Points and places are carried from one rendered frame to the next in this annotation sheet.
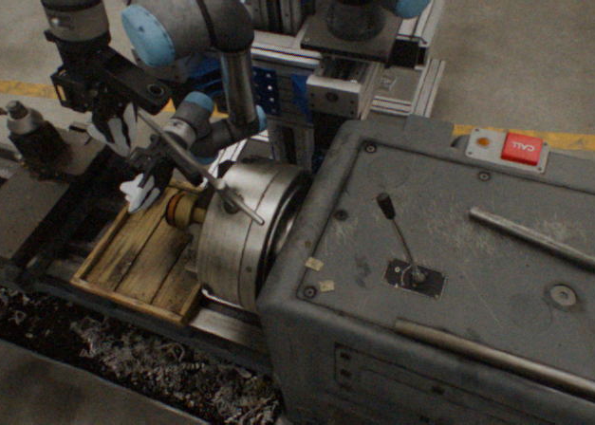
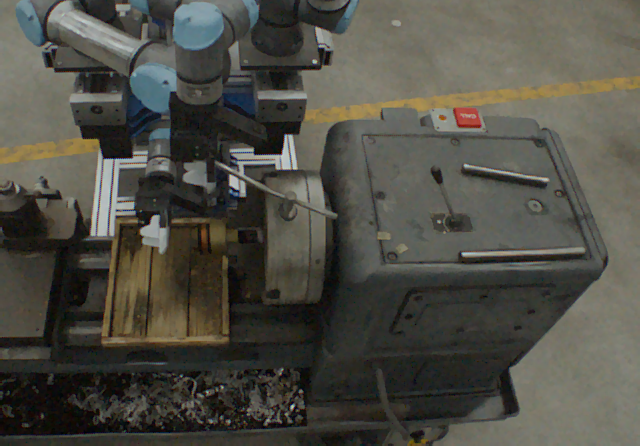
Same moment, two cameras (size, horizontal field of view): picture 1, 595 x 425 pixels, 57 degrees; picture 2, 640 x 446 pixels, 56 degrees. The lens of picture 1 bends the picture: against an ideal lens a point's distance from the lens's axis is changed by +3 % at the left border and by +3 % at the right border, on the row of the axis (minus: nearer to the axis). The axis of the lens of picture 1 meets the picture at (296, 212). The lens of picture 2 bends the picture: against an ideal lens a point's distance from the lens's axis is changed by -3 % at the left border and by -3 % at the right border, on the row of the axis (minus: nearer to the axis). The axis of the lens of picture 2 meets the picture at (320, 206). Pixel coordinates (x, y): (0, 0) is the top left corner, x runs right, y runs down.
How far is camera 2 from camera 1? 0.65 m
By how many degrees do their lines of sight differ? 24
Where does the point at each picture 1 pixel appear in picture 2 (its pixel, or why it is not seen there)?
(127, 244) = (132, 292)
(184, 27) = not seen: hidden behind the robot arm
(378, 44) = (307, 55)
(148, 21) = (170, 74)
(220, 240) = (287, 245)
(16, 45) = not seen: outside the picture
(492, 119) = (332, 99)
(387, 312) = (449, 251)
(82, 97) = (194, 149)
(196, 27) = not seen: hidden behind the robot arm
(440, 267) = (464, 211)
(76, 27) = (212, 93)
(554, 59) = (359, 39)
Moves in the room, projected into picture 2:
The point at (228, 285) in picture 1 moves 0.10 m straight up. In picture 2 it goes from (298, 282) to (302, 257)
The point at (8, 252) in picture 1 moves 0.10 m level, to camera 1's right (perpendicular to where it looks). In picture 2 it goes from (36, 332) to (78, 313)
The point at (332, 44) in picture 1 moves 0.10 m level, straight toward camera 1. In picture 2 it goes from (269, 61) to (284, 84)
